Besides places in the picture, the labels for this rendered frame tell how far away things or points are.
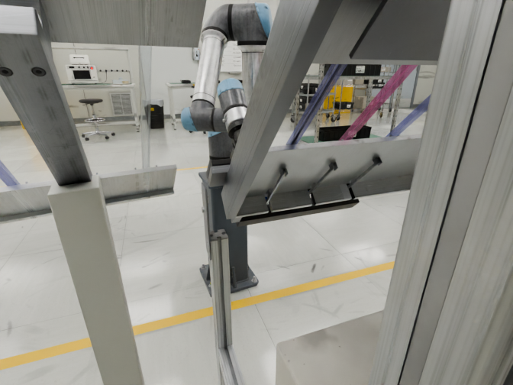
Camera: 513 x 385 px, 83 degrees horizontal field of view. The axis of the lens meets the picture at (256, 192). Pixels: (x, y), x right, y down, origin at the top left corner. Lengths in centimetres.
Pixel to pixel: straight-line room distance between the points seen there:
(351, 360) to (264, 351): 81
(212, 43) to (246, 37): 12
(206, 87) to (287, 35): 72
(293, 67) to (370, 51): 8
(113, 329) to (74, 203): 23
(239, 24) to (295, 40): 86
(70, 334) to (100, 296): 97
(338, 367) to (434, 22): 40
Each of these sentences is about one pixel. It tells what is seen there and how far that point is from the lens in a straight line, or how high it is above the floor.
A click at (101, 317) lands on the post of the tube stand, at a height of 61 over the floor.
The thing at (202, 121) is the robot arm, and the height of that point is 83.
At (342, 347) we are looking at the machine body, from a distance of 47.
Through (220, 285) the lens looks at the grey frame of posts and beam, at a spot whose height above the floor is 52.
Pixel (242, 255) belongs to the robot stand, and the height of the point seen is 17.
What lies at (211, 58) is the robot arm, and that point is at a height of 102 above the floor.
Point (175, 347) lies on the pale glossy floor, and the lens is 129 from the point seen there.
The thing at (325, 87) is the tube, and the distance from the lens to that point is 41.
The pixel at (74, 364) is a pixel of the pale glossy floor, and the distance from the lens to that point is 138.
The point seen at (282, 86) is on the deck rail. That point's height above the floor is 96.
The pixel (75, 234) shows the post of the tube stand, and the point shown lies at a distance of 47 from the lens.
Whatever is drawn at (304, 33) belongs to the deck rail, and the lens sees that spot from 27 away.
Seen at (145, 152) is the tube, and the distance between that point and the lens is 58.
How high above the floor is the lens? 97
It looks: 22 degrees down
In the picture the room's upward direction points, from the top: straight up
